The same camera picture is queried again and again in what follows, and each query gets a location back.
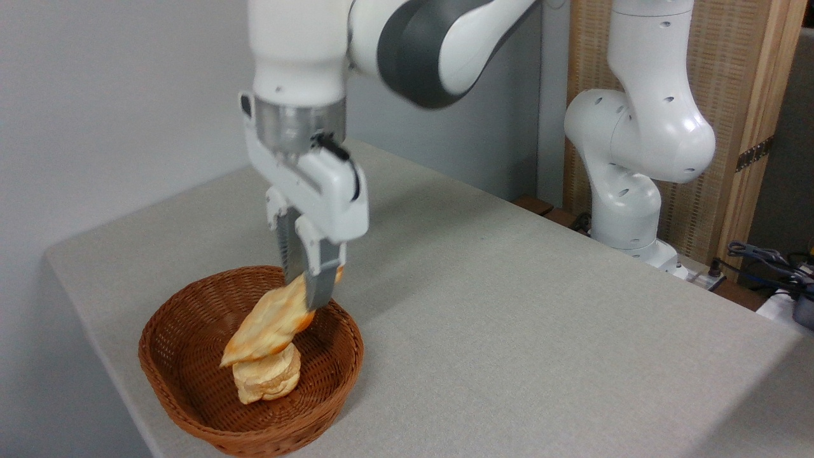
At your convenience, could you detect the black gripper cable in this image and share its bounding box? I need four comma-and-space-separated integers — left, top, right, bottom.
312, 132, 362, 201

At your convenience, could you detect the brown wicker basket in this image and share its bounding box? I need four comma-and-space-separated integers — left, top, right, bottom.
138, 265, 365, 458

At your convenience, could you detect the brown wooden plank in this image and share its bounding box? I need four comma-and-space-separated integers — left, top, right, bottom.
512, 194, 592, 236

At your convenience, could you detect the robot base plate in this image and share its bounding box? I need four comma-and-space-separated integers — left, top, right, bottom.
661, 253, 726, 291

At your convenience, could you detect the black and blue cable bundle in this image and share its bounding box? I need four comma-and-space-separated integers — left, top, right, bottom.
727, 240, 814, 296

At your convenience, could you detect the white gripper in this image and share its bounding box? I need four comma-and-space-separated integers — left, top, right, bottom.
239, 92, 370, 311

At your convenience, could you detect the wooden folding screen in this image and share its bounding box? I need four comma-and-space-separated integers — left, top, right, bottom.
563, 0, 808, 284

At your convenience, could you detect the long braided bread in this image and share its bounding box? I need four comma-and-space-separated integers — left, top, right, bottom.
220, 267, 344, 368

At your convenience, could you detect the metal screen hinge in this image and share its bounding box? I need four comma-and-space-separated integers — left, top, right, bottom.
736, 135, 775, 172

